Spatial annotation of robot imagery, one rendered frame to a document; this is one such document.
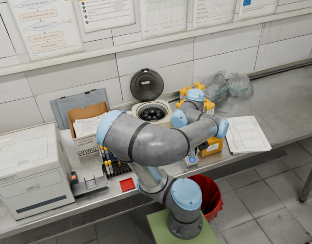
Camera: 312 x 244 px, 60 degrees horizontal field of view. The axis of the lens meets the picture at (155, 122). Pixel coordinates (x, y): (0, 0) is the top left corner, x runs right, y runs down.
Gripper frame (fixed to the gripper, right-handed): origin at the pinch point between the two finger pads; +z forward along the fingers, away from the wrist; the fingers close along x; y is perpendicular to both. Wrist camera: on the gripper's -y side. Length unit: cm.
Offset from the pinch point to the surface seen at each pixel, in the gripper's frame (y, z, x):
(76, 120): 60, 6, 53
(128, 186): 3.8, 12.6, 34.5
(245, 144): 6.3, 11.2, -34.4
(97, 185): 7, 9, 49
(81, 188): 9, 9, 57
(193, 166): 3.0, 12.4, -1.0
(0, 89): 68, -22, 87
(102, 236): 35, 100, 59
